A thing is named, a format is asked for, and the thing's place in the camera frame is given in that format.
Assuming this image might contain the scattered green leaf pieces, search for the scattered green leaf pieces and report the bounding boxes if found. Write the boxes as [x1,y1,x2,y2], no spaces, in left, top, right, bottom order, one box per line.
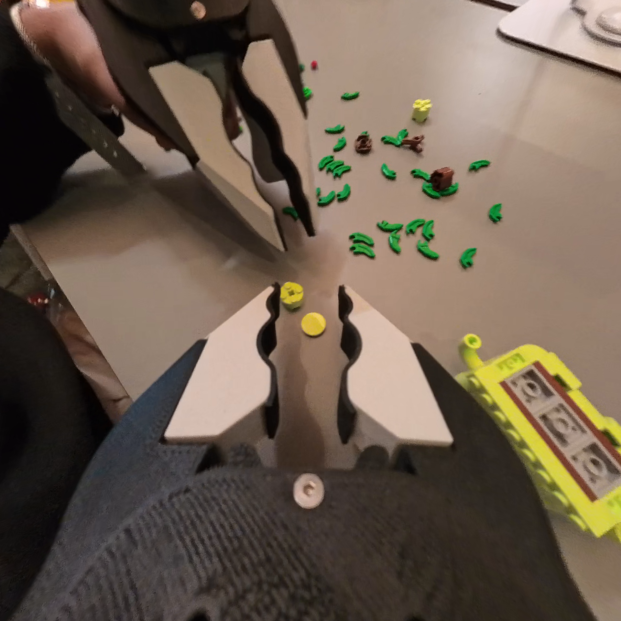
[284,87,504,269]

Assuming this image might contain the white book stand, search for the white book stand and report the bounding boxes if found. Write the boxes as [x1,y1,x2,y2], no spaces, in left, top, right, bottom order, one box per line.
[496,0,621,73]

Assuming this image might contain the person's left hand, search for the person's left hand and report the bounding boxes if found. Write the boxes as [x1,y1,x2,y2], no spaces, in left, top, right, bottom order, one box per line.
[10,0,178,152]

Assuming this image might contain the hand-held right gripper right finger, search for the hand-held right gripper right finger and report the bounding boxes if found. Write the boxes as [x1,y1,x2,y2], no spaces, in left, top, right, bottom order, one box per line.
[337,285,455,459]

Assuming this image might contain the person's left forearm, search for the person's left forearm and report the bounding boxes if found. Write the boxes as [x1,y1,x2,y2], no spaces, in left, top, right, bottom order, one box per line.
[0,10,124,234]

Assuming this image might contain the pile of small mixed pieces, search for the pile of small mixed pieces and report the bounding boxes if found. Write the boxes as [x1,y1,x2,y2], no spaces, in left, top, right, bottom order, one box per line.
[297,59,321,101]

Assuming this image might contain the lime green brick model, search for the lime green brick model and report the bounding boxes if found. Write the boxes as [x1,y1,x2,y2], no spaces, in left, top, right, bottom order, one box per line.
[456,333,621,543]

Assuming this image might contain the person's black clothed body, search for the person's black clothed body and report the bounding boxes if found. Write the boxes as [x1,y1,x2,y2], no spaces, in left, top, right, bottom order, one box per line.
[0,286,114,621]

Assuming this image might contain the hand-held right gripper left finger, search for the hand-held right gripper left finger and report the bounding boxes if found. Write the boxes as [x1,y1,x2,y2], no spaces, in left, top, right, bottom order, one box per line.
[163,285,281,457]

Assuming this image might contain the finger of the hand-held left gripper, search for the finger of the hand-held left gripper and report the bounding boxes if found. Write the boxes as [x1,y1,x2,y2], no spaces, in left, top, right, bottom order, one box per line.
[237,40,317,238]
[148,60,288,253]

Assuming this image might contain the brown block on green leaves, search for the brown block on green leaves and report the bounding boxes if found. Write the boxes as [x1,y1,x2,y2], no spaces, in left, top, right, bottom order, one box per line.
[421,166,460,200]

